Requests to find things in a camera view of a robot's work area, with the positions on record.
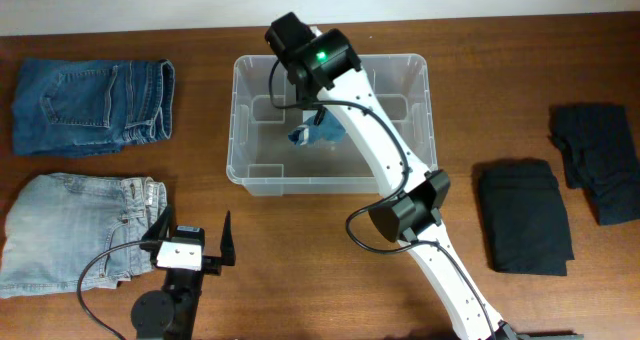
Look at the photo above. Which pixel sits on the clear plastic storage container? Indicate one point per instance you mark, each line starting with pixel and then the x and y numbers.
pixel 263 160

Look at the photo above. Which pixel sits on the dark blue folded jeans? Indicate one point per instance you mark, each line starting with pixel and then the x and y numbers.
pixel 87 108

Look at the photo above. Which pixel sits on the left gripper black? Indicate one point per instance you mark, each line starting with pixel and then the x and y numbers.
pixel 210 265

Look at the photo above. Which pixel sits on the light blue folded jeans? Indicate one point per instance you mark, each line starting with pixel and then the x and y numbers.
pixel 67 232

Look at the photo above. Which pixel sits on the black garment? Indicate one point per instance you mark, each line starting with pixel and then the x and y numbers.
pixel 599 157
pixel 525 218

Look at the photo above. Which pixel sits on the teal blue shirt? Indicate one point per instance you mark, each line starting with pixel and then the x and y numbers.
pixel 329 129

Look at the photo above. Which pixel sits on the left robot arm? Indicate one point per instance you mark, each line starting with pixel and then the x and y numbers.
pixel 170 312

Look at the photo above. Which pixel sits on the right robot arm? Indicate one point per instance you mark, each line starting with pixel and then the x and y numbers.
pixel 328 75

